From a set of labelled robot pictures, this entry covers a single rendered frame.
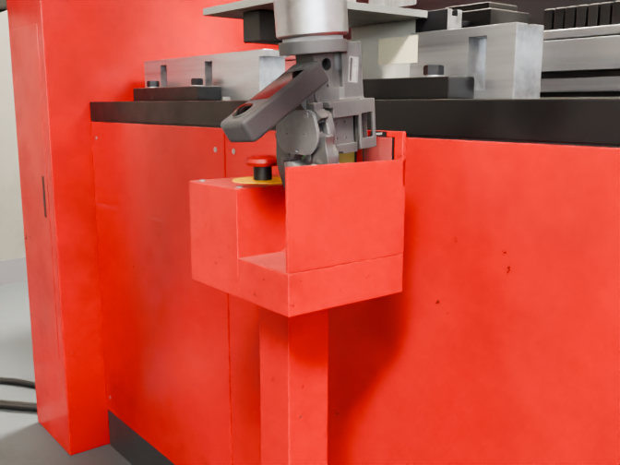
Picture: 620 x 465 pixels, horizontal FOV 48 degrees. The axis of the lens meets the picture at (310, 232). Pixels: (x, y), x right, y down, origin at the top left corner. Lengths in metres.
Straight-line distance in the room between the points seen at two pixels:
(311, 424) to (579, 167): 0.42
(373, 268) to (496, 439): 0.26
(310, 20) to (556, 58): 0.58
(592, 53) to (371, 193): 0.54
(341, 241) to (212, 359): 0.69
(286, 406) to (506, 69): 0.50
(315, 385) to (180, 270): 0.64
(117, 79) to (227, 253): 1.07
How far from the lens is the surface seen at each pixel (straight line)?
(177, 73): 1.63
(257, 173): 0.82
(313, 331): 0.82
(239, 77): 1.41
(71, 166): 1.76
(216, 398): 1.39
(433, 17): 1.06
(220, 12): 1.00
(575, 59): 1.19
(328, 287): 0.72
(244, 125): 0.67
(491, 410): 0.88
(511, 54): 0.95
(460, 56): 1.00
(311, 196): 0.69
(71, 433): 1.92
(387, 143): 0.79
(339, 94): 0.75
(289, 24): 0.72
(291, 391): 0.82
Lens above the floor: 0.87
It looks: 10 degrees down
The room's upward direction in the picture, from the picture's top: straight up
